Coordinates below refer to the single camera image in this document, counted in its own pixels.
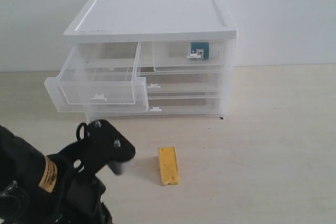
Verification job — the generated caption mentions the white teal pill bottle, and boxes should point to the white teal pill bottle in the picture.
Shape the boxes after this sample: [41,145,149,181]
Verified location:
[187,42,210,60]

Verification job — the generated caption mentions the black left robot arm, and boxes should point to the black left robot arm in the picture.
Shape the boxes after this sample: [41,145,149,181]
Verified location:
[1,126,113,223]

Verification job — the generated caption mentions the clear middle wide drawer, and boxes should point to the clear middle wide drawer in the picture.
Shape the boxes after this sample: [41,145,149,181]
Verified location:
[140,72,222,93]

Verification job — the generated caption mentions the clear wide drawer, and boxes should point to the clear wide drawer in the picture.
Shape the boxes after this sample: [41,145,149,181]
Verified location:
[140,72,222,93]
[86,98,225,118]

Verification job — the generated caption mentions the clear bottom wide drawer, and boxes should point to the clear bottom wide drawer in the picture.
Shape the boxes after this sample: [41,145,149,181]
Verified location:
[86,98,225,118]

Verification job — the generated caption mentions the white plastic drawer cabinet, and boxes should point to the white plastic drawer cabinet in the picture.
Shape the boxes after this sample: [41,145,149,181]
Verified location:
[63,0,239,120]

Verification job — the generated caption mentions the yellow cheese wedge toy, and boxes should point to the yellow cheese wedge toy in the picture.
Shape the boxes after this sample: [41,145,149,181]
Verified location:
[158,146,180,186]

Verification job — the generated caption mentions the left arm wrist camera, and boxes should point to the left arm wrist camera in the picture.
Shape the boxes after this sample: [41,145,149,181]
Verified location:
[76,120,136,177]

